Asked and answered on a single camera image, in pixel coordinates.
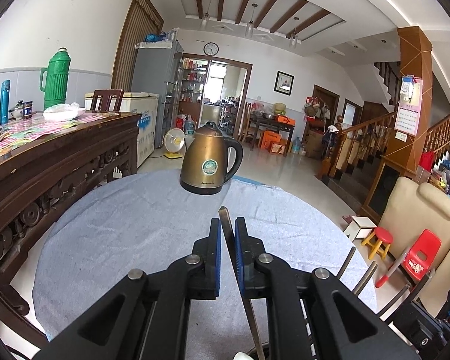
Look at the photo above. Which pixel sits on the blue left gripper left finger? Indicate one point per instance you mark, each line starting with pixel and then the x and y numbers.
pixel 204 283

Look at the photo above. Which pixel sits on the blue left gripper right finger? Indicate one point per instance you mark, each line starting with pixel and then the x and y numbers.
pixel 251 248

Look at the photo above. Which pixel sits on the dark chopstick four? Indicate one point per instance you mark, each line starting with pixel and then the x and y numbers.
pixel 394 300

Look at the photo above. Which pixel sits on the dark chopstick one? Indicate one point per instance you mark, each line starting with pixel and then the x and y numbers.
pixel 234 250

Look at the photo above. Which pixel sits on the white plastic spoon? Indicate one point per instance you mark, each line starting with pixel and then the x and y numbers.
pixel 242 356

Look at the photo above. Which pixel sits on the dark chopstick three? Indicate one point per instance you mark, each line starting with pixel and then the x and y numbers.
pixel 367 276

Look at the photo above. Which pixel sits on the dark chopstick two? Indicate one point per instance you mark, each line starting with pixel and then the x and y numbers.
pixel 346 263

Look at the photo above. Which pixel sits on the red child chair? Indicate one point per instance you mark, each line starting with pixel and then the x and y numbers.
pixel 417 259

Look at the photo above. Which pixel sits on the light blue table cloth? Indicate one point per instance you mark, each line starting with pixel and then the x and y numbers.
pixel 148 220

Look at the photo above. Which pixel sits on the red yellow stool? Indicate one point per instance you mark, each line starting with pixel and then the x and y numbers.
pixel 378 241

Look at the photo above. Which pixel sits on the bronze electric kettle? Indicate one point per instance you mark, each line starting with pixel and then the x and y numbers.
pixel 210 161

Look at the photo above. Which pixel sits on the small white stool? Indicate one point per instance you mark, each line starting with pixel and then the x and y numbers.
pixel 359 227

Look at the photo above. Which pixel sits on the small electric fan heater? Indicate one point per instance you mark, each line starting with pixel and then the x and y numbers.
pixel 174 143

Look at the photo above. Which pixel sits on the dark wooden side table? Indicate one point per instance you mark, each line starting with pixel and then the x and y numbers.
pixel 262 124

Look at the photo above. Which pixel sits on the orange box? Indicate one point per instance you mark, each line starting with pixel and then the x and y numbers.
pixel 285 120

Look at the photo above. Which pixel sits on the wooden stair railing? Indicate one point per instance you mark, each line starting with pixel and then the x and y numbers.
pixel 368 140

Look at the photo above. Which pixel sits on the white chest freezer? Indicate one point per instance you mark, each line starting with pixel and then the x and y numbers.
pixel 146 105

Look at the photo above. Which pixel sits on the dark carved wooden sideboard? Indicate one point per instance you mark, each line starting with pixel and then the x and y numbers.
pixel 40 180

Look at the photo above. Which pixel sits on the dark wooden chair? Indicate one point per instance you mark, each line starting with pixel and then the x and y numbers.
pixel 104 100

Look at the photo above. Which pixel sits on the grey refrigerator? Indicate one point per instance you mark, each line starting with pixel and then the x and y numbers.
pixel 158 70

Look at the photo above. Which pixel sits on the green thermos jug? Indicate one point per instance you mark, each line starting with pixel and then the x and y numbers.
pixel 54 78

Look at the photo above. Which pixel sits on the blue water bottle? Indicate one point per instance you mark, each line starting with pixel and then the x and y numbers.
pixel 4 102

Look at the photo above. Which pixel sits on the framed wall picture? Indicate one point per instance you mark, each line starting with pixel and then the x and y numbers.
pixel 283 83

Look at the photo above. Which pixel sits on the wall calendar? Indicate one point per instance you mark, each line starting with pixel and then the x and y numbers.
pixel 409 105

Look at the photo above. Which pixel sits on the round wall clock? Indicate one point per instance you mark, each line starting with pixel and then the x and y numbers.
pixel 211 49

